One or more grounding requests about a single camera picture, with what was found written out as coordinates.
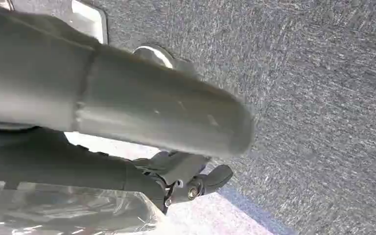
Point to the round metal disc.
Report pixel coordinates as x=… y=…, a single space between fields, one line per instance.
x=157 y=55

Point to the white flat board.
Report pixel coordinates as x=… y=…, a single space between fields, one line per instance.
x=214 y=217

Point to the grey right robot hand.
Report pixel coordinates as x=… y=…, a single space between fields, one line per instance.
x=136 y=107

